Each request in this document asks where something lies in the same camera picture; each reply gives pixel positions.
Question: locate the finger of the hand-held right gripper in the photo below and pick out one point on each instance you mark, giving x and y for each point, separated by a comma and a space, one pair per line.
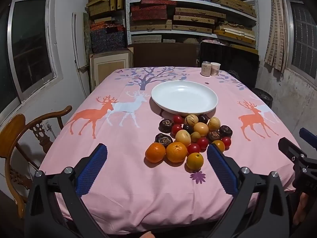
288, 147
308, 137

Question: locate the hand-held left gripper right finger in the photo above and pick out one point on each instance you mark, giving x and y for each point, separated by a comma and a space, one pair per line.
221, 171

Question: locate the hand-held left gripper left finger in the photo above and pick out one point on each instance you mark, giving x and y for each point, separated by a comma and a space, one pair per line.
92, 168

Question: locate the small orange citrus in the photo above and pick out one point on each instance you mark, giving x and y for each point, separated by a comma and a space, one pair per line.
219, 145

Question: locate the small yellow-orange citrus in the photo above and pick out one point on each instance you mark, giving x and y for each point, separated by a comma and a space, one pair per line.
195, 161

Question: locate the small yellow pepino melon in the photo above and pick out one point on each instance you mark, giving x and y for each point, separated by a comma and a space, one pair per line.
195, 136

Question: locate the mandarin orange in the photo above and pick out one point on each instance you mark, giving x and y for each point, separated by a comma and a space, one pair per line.
176, 152
155, 153

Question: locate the dark purple plum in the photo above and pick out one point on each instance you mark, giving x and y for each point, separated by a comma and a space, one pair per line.
188, 128
203, 118

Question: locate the white plate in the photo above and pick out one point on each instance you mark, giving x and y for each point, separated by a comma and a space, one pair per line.
184, 96

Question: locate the person's right hand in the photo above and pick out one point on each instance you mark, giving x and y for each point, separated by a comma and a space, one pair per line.
301, 208

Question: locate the person's left hand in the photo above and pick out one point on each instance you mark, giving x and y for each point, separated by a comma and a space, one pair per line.
146, 235

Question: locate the pink deer print tablecloth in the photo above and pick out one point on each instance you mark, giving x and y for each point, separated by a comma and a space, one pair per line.
123, 191

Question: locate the black round stool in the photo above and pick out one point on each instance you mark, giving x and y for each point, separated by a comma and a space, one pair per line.
263, 98

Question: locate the carved wooden chair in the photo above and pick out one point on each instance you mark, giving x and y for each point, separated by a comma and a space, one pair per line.
12, 129

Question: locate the grated window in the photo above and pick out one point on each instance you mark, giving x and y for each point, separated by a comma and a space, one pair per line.
303, 42

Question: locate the pink paper cup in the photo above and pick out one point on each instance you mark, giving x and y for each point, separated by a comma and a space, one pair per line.
215, 70

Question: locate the pink drink can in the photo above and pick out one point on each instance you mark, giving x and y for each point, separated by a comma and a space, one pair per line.
205, 69

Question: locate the brick pattern hanging curtain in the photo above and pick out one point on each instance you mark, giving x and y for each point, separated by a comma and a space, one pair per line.
276, 29

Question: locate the white leaning board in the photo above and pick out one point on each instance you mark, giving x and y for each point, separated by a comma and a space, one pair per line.
78, 42

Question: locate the brown board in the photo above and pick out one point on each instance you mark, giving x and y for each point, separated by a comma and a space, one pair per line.
163, 54

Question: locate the stack of blue patterned boxes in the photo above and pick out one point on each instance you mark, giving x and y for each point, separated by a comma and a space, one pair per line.
106, 38

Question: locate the white framed window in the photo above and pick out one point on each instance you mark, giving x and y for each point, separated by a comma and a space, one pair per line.
29, 44

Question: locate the white metal shelf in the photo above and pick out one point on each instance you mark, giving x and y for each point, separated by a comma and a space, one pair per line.
128, 17

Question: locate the stack of woven flat boxes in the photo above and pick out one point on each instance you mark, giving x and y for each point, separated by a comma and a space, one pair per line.
193, 17

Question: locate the pile of yellow cardboard boxes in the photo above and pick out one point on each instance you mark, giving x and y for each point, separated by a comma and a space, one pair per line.
101, 5

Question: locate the wooden picture frame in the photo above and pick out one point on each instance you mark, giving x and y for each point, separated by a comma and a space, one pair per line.
109, 65

